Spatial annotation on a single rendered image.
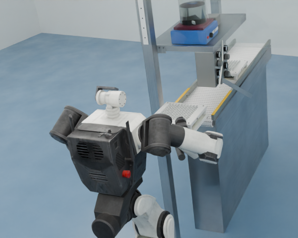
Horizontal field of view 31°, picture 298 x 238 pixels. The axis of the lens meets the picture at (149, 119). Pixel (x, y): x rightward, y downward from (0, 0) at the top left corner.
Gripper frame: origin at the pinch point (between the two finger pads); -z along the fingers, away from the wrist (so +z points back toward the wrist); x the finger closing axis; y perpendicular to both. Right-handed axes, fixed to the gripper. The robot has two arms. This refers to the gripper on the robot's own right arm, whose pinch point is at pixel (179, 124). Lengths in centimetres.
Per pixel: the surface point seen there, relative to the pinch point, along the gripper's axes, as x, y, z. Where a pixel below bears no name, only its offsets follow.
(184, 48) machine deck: -31.5, 9.9, -25.4
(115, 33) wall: 98, -22, -502
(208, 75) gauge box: -16.5, 20.5, -18.7
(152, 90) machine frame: -8.5, -10.0, -30.0
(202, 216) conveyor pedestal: 89, 11, -38
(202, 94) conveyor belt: 12, 22, -58
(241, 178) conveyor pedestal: 86, 46, -69
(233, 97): 14, 40, -51
